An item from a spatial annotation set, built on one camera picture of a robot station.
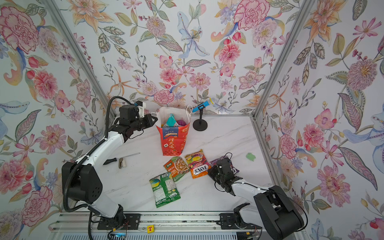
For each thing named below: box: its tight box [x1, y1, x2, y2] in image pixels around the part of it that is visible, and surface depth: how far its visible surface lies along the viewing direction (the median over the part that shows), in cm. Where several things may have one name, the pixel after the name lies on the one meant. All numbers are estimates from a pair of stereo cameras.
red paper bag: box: [155, 106, 191, 156], surface depth 92 cm
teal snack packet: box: [163, 113, 179, 128], surface depth 92 cm
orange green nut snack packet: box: [163, 156, 190, 182], surface depth 94 cm
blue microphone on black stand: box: [192, 97, 216, 132], surface depth 113 cm
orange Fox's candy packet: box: [184, 149, 212, 179], surface depth 93 cm
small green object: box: [245, 152, 256, 162], surface depth 100 cm
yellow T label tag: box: [146, 225, 155, 234], surface depth 72 cm
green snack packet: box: [149, 172, 181, 209], surface depth 84 cm
